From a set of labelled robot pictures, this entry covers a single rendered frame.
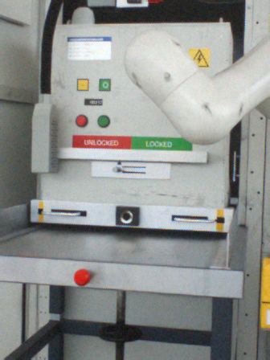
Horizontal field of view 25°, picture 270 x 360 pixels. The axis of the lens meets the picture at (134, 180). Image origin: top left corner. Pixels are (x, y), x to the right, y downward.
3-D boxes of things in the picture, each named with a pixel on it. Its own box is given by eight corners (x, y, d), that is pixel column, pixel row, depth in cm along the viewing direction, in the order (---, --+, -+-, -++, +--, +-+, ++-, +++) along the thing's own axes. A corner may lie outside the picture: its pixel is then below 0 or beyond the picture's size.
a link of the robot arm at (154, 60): (152, 9, 102) (104, 54, 104) (201, 63, 101) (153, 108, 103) (164, 26, 116) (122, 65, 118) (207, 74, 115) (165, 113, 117)
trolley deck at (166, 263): (243, 299, 115) (244, 268, 115) (-56, 277, 127) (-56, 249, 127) (247, 245, 182) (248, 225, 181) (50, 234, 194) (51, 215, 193)
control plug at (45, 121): (49, 173, 152) (50, 103, 151) (30, 172, 153) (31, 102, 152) (59, 172, 160) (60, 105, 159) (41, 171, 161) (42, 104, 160)
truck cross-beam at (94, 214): (232, 232, 154) (233, 209, 154) (30, 222, 164) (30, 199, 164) (233, 230, 159) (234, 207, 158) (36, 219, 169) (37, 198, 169)
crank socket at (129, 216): (137, 227, 156) (137, 207, 155) (114, 225, 157) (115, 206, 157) (139, 225, 158) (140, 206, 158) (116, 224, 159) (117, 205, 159)
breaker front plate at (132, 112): (222, 214, 154) (228, 24, 152) (40, 206, 163) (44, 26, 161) (222, 214, 156) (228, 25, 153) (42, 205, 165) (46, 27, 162)
